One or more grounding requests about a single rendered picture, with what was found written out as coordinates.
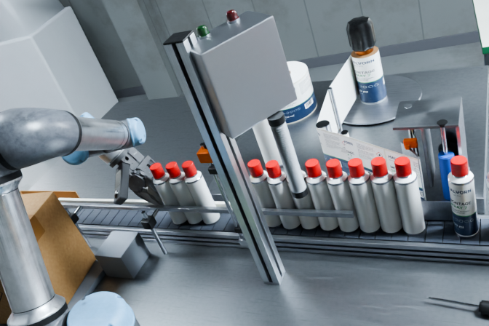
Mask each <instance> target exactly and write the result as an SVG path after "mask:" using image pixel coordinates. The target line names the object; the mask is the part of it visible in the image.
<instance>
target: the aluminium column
mask: <svg viewBox="0 0 489 326"><path fill-rule="evenodd" d="M196 43H197V40H196V37H195V34H194V31H193V30H192V31H184V32H179V33H174V34H173V35H171V37H170V38H168V39H167V40H166V41H165V42H164V43H163V45H164V48H165V50H166V52H167V55H168V57H169V59H170V62H171V64H172V67H173V69H174V71H175V74H176V76H177V78H178V81H179V83H180V85H181V88H182V90H183V93H184V95H185V97H186V99H187V102H188V105H189V107H190V109H191V112H192V114H193V116H194V119H195V121H196V124H197V126H198V128H199V131H200V132H201V135H202V138H203V140H204V143H205V145H206V147H207V150H208V152H209V154H210V157H211V159H212V162H213V164H214V166H215V168H216V171H217V173H218V176H219V178H220V181H221V183H222V185H223V187H224V190H225V192H226V195H227V197H228V200H229V201H230V204H231V206H232V209H233V211H234V214H235V216H236V219H237V220H238V223H239V225H240V228H241V230H242V233H243V234H244V237H245V239H246V242H247V245H248V247H249V248H250V252H251V253H252V256H253V259H254V261H255V264H256V266H257V267H258V270H259V272H260V275H261V278H262V280H263V283H264V284H269V285H281V282H282V279H283V277H284V275H285V268H284V266H283V264H282V261H281V258H280V256H279V253H278V251H277V248H276V245H275V244H274V240H273V238H272V235H271V232H270V230H269V227H268V224H267V222H266V219H265V217H264V214H263V211H262V209H261V206H260V204H259V201H258V198H257V196H256V194H255V190H254V188H253V185H252V183H251V180H250V177H249V175H248V173H247V170H246V167H245V164H244V162H243V160H242V156H241V154H240V152H239V149H238V146H237V144H236V141H235V139H231V138H230V137H228V136H227V135H225V134H223V133H222V132H221V130H220V127H219V124H218V121H217V119H216V117H215V114H214V111H213V109H212V106H211V104H210V101H209V99H208V96H207V93H206V92H205V89H204V86H203V84H202V80H201V79H200V76H199V73H198V71H197V69H196V66H195V64H194V61H193V58H192V56H191V53H190V51H191V47H193V46H194V45H195V44H196Z"/></svg>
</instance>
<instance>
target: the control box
mask: <svg viewBox="0 0 489 326"><path fill-rule="evenodd" d="M238 16H239V19H240V20H239V21H238V22H236V23H233V24H228V23H227V22H225V23H223V24H221V25H219V26H217V27H216V28H214V29H212V30H210V31H209V32H210V34H211V35H210V36H209V37H207V38H206V39H201V40H199V39H198V38H197V37H196V40H197V43H196V44H195V45H194V46H193V47H191V51H190V53H191V56H192V58H193V61H194V64H195V66H196V69H197V71H198V73H199V76H200V79H201V80H202V84H203V86H204V89H205V92H206V93H207V96H208V99H209V101H210V104H211V106H212V109H213V111H214V114H215V117H216V119H217V121H218V124H219V127H220V130H221V132H222V133H223V134H225V135H227V136H228V137H230V138H231V139H234V138H236V137H237V136H239V135H241V134H242V133H244V132H246V131H247V130H249V129H250V128H252V127H254V126H255V125H257V124H258V123H260V122H262V121H263V120H265V119H267V118H268V117H270V116H271V115H273V114H275V113H276V112H277V111H279V110H281V109H283V108H284V107H286V106H288V105H289V104H291V103H292V102H294V101H295V100H297V95H296V93H295V88H294V85H293V81H292V78H291V75H290V71H289V68H288V65H287V61H286V58H285V54H284V50H283V48H282V43H281V41H280V37H279V33H278V30H277V26H276V23H275V20H274V17H273V15H267V14H263V13H259V12H253V11H246V12H244V13H242V14H240V15H238Z"/></svg>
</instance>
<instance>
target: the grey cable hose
mask: <svg viewBox="0 0 489 326"><path fill-rule="evenodd" d="M267 120H268V123H269V126H271V131H272V134H273V136H274V139H275V143H276V145H277V148H278V151H279V155H280V158H281V160H282V164H283V167H284V169H285V173H286V176H287V179H288V182H289V184H290V188H291V192H292V195H293V197H294V198H296V199H301V198H304V197H305V196H306V195H307V194H308V189H307V187H306V184H305V181H304V179H303V175H302V172H301V168H300V165H299V163H298V159H297V156H296V153H295V149H294V146H293V143H292V140H291V137H290V133H289V130H288V128H287V124H286V119H285V115H284V113H283V111H277V112H276V113H275V114H273V115H271V116H270V117H268V118H267Z"/></svg>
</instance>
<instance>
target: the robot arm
mask: <svg viewBox="0 0 489 326"><path fill-rule="evenodd" d="M145 141H146V131H145V127H144V126H143V123H142V121H141V120H140V119H139V118H131V119H125V120H122V121H117V120H109V119H96V118H94V117H93V116H92V115H90V114H89V113H87V112H85V113H83V114H82V115H81V116H75V115H74V114H72V113H71V112H69V111H64V110H57V109H50V108H11V109H7V110H5V111H1V112H0V280H1V283H2V286H3V288H4V292H5V294H6V296H7V300H8V302H9V305H10V308H11V310H12V313H11V315H10V316H9V319H8V320H7V325H8V326H140V324H139V322H138V321H137V319H136V318H135V315H134V312H133V310H132V309H131V307H130V306H129V305H128V304H127V303H126V302H125V300H124V299H123V298H122V297H121V296H120V295H117V294H116V293H112V292H97V293H93V294H90V295H88V296H86V297H85V299H84V300H83V301H82V300H80V301H78V302H77V303H76V304H75V305H74V306H73V307H72V309H71V310H69V309H68V305H67V303H66V301H65V298H64V297H63V296H60V295H57V294H55V292H54V290H53V287H52V283H51V281H50V278H49V275H48V273H47V269H46V266H45V264H44V260H43V258H42V255H41V252H40V249H39V246H38V243H37V241H36V237H35V234H34V232H33V229H32V226H31V222H30V220H29V217H28V214H27V212H26V209H25V205H24V203H23V199H22V197H21V194H20V191H19V188H18V185H19V183H20V181H21V179H22V178H23V174H22V172H21V169H23V168H25V167H30V166H32V165H35V164H38V163H41V162H44V161H47V160H49V159H54V158H56V157H59V156H61V157H62V159H63V160H64V161H65V162H66V163H68V164H71V165H80V164H82V163H83V162H85V161H87V159H88V158H91V157H94V156H99V157H100V158H101V159H102V160H103V161H104V162H105V163H106V164H109V166H110V167H112V168H113V167H114V166H115V165H118V167H117V168H116V177H115V189H114V204H119V205H121V204H123V203H124V202H125V201H126V200H127V199H128V188H130V190H132V191H133V192H134V193H135V194H136V195H137V196H139V197H140V198H141V199H144V200H145V201H147V202H150V203H152V204H155V205H164V203H163V201H162V199H161V197H160V195H159V193H158V191H157V190H156V188H155V186H154V184H153V179H152V177H153V175H152V173H151V171H150V166H151V165H153V163H154V164H155V163H156V162H155V161H154V160H153V159H152V158H151V157H150V156H148V155H147V156H146V157H144V156H143V155H142V154H141V153H140V152H139V151H137V150H136V149H135V147H136V146H139V145H142V144H144V143H145ZM149 160H151V161H152V162H153V163H151V162H150V161H149ZM143 187H144V188H143Z"/></svg>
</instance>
